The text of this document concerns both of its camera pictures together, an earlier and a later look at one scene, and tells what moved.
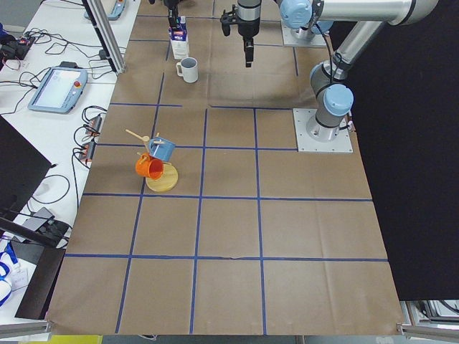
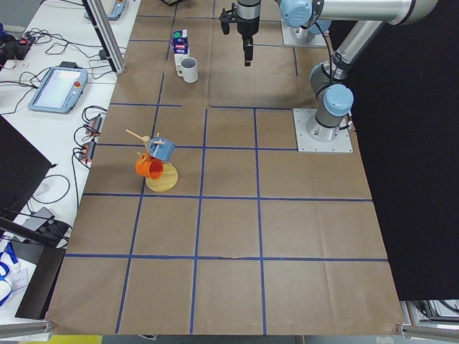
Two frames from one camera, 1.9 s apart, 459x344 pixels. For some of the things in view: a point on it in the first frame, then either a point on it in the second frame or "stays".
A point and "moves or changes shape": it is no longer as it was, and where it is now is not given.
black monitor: (23, 169) stays
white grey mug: (188, 69) stays
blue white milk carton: (179, 39) moves or changes shape
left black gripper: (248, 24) stays
